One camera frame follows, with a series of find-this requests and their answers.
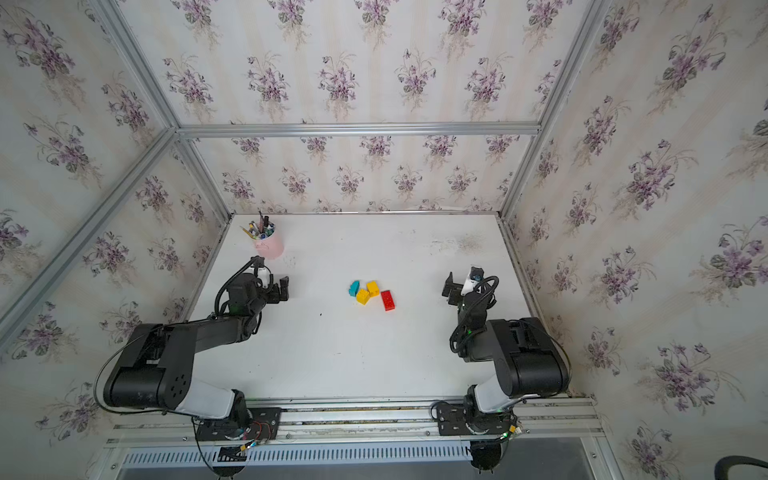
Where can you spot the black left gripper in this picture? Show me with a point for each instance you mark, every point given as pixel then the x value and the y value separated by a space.
pixel 272 298

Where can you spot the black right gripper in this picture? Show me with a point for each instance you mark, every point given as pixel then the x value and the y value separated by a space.
pixel 455 289

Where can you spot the red long lego brick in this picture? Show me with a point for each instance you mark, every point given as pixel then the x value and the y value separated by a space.
pixel 387 300

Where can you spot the teal curved lego brick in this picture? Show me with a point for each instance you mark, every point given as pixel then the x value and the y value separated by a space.
pixel 354 288

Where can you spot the yellow square lego brick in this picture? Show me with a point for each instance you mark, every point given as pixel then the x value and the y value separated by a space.
pixel 373 288

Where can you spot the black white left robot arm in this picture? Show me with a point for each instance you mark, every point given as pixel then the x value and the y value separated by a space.
pixel 155 369

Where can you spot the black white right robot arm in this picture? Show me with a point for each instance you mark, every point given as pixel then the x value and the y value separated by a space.
pixel 528 362

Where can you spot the pink pen cup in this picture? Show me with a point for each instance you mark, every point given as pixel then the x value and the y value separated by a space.
pixel 271 247

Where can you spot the pens in cup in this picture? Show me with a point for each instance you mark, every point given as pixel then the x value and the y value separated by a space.
pixel 261 229

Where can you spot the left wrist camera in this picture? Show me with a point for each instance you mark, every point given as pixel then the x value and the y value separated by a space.
pixel 261 270

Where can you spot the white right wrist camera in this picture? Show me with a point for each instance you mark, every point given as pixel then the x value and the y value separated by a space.
pixel 475 276

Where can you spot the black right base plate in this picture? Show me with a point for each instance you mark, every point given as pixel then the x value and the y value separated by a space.
pixel 474 420

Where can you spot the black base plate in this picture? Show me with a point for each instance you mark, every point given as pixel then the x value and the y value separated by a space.
pixel 261 425
pixel 474 420

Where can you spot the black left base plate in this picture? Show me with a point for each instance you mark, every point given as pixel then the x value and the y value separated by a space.
pixel 261 425

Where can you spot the aluminium mounting rail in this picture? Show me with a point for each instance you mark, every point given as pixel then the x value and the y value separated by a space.
pixel 316 421

